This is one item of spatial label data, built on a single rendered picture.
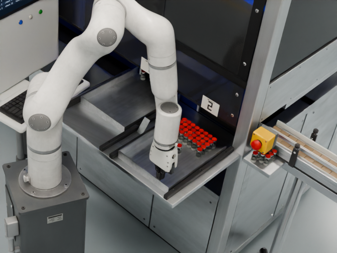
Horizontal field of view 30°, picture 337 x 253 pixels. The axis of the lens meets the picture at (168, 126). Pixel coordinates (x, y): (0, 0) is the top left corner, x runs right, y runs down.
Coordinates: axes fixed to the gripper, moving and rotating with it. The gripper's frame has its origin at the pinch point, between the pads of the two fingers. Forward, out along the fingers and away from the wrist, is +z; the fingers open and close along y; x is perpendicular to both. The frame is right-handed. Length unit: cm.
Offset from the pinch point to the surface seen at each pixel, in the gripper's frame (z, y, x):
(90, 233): 92, 52, -16
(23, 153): 67, 100, -12
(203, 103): -8.8, 10.1, -35.4
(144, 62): -11, 44, -35
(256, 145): -8.0, -18.7, -32.1
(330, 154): -3, -39, -55
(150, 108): 4.2, 32.4, -29.5
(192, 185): 4.5, -9.4, -8.3
